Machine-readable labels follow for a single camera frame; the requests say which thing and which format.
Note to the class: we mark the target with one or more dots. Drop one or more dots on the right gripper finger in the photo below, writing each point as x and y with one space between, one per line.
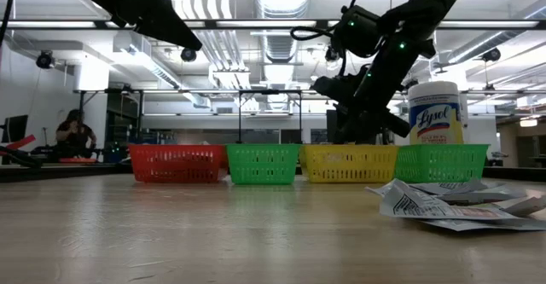
356 130

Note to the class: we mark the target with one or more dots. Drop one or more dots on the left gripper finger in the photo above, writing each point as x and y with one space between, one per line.
170 26

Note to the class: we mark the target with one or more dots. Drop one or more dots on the black distant robot arm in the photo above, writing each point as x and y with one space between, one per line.
51 152

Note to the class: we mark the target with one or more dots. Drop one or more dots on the black monitor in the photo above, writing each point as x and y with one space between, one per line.
329 126

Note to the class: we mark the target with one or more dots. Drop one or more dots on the yellow plastic basket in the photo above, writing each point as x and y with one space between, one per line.
350 162

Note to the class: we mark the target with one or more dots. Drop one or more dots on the yellow Lysol wipes canister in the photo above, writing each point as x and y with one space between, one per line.
435 117

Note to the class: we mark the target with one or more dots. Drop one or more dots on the green plastic basket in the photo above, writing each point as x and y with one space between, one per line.
439 162
262 162

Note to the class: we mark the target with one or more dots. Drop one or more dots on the black overhead beam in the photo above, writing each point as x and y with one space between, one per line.
264 24

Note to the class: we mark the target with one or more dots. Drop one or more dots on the red plastic basket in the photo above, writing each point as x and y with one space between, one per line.
175 164

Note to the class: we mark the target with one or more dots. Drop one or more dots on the person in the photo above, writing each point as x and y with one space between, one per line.
74 132

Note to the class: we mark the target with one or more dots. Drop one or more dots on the dark distant monitor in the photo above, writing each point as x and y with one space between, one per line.
15 126

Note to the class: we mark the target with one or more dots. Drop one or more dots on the red distant object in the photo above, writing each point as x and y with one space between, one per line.
19 142

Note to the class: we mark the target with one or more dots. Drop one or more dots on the black mounted camera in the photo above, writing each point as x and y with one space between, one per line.
44 60
188 53
491 54

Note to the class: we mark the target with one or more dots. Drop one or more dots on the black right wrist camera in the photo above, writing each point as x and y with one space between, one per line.
358 30

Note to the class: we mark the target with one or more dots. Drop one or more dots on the black overhead camera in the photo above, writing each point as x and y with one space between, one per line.
330 54

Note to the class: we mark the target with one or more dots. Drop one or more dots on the silver ceiling air duct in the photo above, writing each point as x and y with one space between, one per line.
281 2

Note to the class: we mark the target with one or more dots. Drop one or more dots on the black distant workstation frame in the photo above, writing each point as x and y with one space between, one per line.
80 117

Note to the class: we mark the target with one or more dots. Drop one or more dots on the black aluminium table frame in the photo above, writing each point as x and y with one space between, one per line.
64 171

